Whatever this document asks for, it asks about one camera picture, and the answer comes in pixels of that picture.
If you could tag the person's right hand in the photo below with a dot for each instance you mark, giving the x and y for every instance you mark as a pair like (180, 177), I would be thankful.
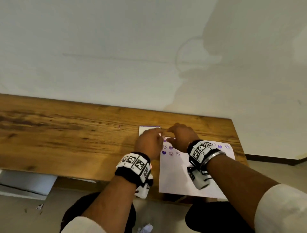
(184, 136)

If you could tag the person's left hand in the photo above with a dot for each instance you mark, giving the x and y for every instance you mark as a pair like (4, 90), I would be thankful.
(147, 144)

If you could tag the person's left fingers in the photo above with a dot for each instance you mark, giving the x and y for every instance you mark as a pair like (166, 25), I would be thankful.
(158, 133)

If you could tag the person's right fingers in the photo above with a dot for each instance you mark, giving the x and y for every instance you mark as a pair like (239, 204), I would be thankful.
(174, 128)

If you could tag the person's right forearm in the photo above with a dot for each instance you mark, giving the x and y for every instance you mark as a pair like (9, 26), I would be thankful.
(237, 184)

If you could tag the person's left forearm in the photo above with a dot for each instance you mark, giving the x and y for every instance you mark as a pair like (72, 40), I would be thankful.
(112, 199)

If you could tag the small white pad purple edge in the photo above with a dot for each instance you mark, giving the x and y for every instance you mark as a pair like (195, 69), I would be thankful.
(144, 130)

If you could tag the right wrist marker tracker band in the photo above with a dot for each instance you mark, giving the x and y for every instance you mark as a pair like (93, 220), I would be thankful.
(200, 151)

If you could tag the wrist marker tracker band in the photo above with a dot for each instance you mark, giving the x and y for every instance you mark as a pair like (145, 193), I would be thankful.
(200, 151)
(134, 166)

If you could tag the left wrist marker tracker band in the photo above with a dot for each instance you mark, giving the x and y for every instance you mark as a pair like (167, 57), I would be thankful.
(134, 166)

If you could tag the white paper sheet purple stamps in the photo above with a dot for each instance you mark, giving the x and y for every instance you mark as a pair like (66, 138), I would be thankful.
(176, 176)

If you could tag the crumpled white paper ball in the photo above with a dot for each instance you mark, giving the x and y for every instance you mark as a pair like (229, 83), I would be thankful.
(146, 228)

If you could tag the person's black-trousered right leg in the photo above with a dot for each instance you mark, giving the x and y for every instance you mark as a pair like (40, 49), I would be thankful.
(211, 218)

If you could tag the person's black-trousered leg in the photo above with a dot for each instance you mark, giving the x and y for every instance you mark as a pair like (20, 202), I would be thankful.
(79, 206)
(211, 218)

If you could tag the person's black-trousered left leg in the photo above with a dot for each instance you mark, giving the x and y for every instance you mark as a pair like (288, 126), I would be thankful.
(79, 206)

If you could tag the white left sleeve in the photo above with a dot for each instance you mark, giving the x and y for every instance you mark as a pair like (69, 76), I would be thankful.
(82, 225)

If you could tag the white sleeve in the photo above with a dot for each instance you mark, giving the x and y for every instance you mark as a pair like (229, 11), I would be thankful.
(283, 211)
(82, 225)

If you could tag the white right sleeve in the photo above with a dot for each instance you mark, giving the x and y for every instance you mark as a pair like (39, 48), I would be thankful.
(283, 211)

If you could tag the small paper scrap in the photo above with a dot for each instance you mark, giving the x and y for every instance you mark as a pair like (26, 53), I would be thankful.
(40, 206)

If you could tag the white box under table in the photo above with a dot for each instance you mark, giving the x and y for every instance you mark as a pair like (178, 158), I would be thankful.
(26, 183)

